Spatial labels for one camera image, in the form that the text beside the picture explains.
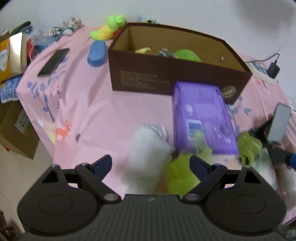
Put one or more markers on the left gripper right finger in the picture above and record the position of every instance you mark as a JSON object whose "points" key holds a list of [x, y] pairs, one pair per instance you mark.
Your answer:
{"points": [[209, 176]]}

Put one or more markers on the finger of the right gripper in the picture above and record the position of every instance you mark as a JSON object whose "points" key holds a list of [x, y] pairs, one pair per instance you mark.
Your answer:
{"points": [[279, 155]]}

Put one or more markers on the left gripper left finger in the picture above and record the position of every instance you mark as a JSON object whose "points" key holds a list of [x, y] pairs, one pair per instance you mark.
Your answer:
{"points": [[90, 178]]}

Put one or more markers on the yellow-green towel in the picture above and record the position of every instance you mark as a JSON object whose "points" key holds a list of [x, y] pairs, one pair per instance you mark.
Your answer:
{"points": [[179, 179]]}

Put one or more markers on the dark green knitted cloth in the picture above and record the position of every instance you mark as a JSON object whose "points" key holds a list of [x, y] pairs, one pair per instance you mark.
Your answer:
{"points": [[249, 148]]}

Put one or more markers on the white fluffy towel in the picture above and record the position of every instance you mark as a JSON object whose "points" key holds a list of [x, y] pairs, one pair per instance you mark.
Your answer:
{"points": [[149, 155]]}

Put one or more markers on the neon green mesh sponge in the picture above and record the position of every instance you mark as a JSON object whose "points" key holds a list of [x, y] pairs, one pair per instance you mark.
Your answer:
{"points": [[144, 50]]}

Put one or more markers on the grey phone on stand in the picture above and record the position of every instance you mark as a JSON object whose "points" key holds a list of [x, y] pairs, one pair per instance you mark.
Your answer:
{"points": [[279, 124]]}

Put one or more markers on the purple tissue pack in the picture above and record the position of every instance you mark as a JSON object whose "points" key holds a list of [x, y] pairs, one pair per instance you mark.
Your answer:
{"points": [[200, 107]]}

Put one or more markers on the black charger adapter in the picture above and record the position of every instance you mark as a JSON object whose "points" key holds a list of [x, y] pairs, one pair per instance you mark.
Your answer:
{"points": [[273, 70]]}

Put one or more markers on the cardboard box on floor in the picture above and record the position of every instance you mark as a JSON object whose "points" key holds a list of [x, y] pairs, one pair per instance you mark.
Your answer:
{"points": [[17, 133]]}

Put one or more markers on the white power strip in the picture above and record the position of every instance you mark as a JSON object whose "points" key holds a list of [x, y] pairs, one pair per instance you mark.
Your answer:
{"points": [[260, 72]]}

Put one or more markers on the pink patterned bedsheet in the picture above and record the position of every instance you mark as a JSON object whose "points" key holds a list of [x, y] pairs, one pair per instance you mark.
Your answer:
{"points": [[79, 117]]}

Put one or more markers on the blue white cloth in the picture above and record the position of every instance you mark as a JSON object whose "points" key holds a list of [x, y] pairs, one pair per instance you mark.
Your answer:
{"points": [[8, 90]]}

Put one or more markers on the blue slipper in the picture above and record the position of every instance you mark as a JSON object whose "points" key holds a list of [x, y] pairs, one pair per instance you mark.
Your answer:
{"points": [[97, 53]]}

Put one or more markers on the black smartphone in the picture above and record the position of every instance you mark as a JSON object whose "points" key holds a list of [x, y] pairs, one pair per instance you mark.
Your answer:
{"points": [[53, 62]]}

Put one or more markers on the brown cardboard box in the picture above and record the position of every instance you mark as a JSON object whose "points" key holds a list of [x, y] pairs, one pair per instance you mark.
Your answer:
{"points": [[149, 73]]}

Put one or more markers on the green yellow plush dinosaur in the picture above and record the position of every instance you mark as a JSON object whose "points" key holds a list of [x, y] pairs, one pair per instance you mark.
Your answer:
{"points": [[106, 32]]}

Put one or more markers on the red plush toy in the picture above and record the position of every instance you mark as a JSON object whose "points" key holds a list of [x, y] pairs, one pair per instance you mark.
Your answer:
{"points": [[116, 33]]}

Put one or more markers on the white green plush toy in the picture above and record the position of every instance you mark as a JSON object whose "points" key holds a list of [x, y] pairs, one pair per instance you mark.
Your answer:
{"points": [[68, 28]]}

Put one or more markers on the yellow white paper bag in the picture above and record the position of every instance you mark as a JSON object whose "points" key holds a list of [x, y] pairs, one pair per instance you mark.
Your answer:
{"points": [[13, 55]]}

